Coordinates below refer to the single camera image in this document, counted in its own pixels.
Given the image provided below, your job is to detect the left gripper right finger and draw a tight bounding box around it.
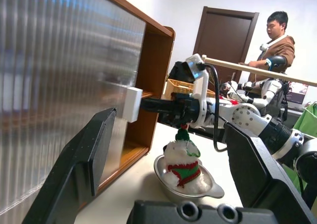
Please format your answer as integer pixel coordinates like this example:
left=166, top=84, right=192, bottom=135
left=224, top=123, right=317, bottom=224

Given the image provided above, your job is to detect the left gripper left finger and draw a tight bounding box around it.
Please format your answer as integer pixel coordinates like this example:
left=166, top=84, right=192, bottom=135
left=21, top=107, right=117, bottom=224

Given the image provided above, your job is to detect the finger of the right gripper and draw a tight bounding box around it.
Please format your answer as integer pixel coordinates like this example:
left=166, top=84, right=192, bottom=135
left=158, top=111, right=184, bottom=125
left=139, top=97, right=175, bottom=112

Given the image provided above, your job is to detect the white door handle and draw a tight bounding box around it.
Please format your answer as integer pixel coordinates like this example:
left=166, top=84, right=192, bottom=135
left=122, top=86, right=144, bottom=123

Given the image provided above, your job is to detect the ribbed glass sliding door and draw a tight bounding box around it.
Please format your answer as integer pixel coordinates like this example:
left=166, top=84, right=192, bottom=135
left=0, top=0, right=147, bottom=217

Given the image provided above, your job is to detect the white plush snowman toy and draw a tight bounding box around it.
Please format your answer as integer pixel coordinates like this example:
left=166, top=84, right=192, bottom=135
left=162, top=123, right=203, bottom=191

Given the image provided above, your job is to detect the brown wooden cabinet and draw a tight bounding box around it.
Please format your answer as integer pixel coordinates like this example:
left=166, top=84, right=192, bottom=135
left=79, top=0, right=176, bottom=210

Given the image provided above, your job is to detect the woven wicker basket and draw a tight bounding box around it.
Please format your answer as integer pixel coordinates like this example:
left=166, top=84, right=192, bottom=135
left=163, top=78, right=216, bottom=100

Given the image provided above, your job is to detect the light wooden rod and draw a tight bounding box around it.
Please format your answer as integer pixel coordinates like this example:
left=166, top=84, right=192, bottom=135
left=201, top=55, right=317, bottom=88

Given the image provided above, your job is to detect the small metal bowl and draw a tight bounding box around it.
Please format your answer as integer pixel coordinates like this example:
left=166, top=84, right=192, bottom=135
left=153, top=154, right=225, bottom=205

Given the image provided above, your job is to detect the green fabric bag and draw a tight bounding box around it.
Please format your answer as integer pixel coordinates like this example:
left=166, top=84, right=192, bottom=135
left=292, top=101, right=317, bottom=138

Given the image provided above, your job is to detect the dark brown room door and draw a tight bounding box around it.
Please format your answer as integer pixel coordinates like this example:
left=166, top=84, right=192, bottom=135
left=192, top=5, right=260, bottom=86

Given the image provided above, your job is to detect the white humanoid robot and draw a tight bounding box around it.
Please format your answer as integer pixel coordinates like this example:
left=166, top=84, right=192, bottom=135
left=221, top=76, right=289, bottom=111

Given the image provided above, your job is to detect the dark computer monitor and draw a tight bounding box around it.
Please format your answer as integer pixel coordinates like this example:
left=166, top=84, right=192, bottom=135
left=287, top=82, right=310, bottom=105

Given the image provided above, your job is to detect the person in brown hoodie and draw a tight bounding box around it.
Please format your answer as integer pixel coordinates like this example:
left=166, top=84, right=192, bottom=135
left=247, top=10, right=297, bottom=82

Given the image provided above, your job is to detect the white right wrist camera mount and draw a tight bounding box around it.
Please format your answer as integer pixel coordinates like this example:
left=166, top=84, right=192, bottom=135
left=168, top=53, right=211, bottom=130

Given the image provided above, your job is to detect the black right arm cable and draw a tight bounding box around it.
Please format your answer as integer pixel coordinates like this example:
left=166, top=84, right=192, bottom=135
left=202, top=63, right=230, bottom=153

